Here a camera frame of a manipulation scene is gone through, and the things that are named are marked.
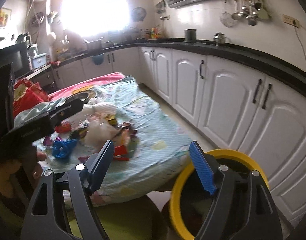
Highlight purple snack wrapper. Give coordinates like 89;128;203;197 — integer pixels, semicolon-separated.
43;136;61;147

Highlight blue glove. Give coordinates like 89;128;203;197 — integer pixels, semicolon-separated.
52;139;78;159

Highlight green pea snack packet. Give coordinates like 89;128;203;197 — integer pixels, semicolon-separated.
69;128;88;140

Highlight white plastic bag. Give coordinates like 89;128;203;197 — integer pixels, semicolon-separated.
82;102;118;149

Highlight red yellow snack packet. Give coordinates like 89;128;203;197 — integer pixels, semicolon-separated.
112;122;139;161

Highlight yellow red snack wrapper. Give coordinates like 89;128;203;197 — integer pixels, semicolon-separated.
104;114;118;126

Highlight yellow rimmed trash bin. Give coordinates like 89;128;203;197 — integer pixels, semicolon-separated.
169;149;269;239

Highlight person's left hand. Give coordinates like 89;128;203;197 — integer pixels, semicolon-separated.
32;150;47;180

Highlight red embroidered cushion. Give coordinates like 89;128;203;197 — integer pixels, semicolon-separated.
13;79;50;118

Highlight metal plate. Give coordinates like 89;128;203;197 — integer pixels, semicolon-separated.
65;89;97;104

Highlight hello kitty blanket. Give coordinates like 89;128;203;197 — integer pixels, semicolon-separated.
15;73;191;206

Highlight blue hanging bin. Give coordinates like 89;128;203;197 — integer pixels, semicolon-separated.
91;53;105;66

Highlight steel stock pot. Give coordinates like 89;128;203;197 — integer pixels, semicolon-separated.
84;37;104;53

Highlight black countertop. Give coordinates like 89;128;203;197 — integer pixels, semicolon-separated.
55;38;306;98

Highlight small steel teapot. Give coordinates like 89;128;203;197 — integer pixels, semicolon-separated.
213;32;226;46

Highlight dark metal cup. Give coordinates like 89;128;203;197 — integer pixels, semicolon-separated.
184;29;197;43

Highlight hanging steel ladle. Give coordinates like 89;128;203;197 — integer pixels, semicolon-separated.
232;0;242;21

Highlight wall power socket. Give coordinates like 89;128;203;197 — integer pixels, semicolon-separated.
282;14;300;28

